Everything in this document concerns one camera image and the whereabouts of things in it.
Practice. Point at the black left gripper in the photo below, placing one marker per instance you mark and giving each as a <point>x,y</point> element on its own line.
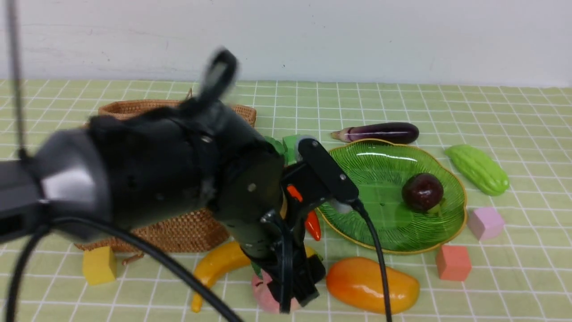
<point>264,205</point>

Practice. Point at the pink toy peach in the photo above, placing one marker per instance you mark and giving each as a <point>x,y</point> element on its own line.
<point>261,291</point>

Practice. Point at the orange toy mango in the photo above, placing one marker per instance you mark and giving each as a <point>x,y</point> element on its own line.
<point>356,281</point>

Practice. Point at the yellow toy banana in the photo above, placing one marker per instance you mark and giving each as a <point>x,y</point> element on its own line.
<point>224,259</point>

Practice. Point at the dark purple toy mangosteen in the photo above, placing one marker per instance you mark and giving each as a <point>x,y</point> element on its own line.
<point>422,192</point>

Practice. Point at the purple toy eggplant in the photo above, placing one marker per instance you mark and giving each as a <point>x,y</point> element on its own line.
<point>394,132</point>

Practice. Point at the green toy bitter gourd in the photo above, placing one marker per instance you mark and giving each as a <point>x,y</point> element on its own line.
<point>479,169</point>

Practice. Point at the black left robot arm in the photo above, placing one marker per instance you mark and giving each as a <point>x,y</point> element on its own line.
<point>63,188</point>

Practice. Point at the orange toy carrot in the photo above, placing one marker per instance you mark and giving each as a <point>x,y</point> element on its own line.
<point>312,222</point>

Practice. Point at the woven wicker basket green lining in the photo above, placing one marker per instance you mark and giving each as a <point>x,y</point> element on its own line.
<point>178,228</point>

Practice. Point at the green foam cube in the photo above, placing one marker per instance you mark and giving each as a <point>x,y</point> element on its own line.
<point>290,144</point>

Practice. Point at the green leaf-shaped glass plate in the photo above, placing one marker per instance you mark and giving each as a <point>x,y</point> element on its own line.
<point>380,169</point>

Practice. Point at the salmon red foam cube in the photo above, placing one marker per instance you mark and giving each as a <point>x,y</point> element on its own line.
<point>453,263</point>

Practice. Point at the yellow foam cube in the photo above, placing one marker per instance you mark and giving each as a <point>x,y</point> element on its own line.
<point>99,266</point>

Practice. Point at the pink-purple foam cube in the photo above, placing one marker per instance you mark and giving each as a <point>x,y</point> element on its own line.
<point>485,223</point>

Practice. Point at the woven wicker basket lid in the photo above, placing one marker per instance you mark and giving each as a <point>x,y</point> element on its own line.
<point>134,107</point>

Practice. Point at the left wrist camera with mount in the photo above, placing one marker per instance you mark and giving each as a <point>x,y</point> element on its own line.
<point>326,176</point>

